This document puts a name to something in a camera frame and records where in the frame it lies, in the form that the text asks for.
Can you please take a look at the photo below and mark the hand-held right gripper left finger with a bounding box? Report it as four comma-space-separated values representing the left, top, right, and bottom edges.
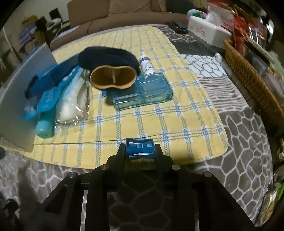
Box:
24, 143, 129, 231

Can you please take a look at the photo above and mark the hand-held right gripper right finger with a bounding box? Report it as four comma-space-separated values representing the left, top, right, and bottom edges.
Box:
153, 143, 260, 231

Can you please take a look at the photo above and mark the blue pencil sharpener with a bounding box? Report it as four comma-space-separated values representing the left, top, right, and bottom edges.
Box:
125, 138, 154, 160

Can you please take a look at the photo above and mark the clear blue plastic case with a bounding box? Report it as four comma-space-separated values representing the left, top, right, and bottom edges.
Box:
108, 74, 173, 111

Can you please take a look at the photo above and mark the clear cotton pads packet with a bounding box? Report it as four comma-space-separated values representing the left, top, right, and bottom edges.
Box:
53, 67, 91, 128

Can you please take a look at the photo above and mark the teal bottle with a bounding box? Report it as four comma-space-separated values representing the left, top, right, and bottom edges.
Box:
35, 111, 55, 138

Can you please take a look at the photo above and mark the small white bottle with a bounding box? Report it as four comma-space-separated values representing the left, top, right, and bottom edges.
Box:
139, 55, 156, 76

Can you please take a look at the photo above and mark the blue electric toothbrush box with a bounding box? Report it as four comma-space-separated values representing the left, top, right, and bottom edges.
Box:
25, 61, 78, 99

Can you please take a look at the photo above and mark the grey storage box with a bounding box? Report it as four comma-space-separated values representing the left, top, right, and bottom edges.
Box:
0, 42, 56, 151

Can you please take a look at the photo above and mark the yellow plaid cloth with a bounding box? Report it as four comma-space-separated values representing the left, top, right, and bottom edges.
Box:
33, 25, 229, 166

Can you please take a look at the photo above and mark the wicker basket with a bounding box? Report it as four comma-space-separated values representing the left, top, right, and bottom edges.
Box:
224, 39, 284, 134

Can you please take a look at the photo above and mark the black remote control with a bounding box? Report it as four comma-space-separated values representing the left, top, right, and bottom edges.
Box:
166, 21, 188, 34

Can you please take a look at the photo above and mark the white tissue box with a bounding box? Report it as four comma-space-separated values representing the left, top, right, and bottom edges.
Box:
187, 11, 232, 48

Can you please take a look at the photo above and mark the brown sofa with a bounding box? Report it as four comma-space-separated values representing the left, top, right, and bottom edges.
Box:
50, 0, 189, 50

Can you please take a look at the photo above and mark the purple toy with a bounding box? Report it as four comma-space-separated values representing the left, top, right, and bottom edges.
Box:
187, 9, 209, 19

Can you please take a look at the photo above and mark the white headset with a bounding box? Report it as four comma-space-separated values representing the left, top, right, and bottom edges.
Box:
45, 19, 63, 30

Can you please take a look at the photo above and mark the dark grey cushion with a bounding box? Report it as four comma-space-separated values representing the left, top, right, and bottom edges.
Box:
169, 0, 193, 10

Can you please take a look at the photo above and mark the stack of blue boxes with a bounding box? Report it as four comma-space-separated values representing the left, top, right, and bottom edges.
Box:
20, 24, 38, 44

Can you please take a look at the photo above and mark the pile of red snack packets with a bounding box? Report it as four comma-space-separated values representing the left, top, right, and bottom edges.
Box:
209, 0, 270, 47

